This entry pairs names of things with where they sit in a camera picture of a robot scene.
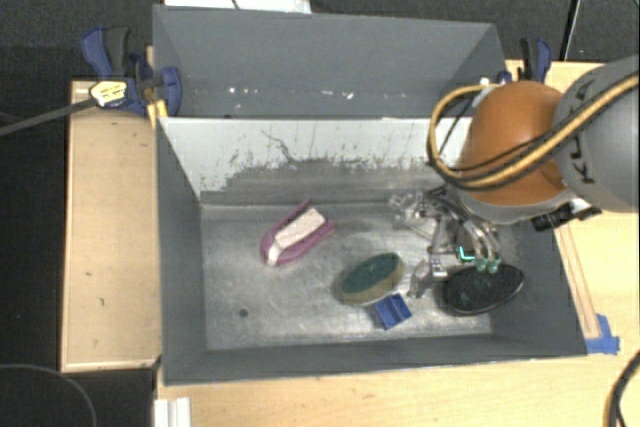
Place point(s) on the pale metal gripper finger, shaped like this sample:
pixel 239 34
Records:
pixel 438 270
pixel 419 279

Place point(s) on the black oval disc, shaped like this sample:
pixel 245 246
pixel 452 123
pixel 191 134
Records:
pixel 480 291

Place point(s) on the grey metal bin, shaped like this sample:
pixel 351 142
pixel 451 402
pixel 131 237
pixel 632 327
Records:
pixel 310 65

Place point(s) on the blue ribbed block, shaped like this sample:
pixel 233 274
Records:
pixel 391 311

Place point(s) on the black cylinder on white bracket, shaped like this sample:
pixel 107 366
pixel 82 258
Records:
pixel 552 219

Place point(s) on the green and yellow oval sponge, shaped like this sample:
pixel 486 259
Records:
pixel 369 279

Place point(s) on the clear plastic thing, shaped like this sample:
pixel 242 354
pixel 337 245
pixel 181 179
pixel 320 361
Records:
pixel 407 209

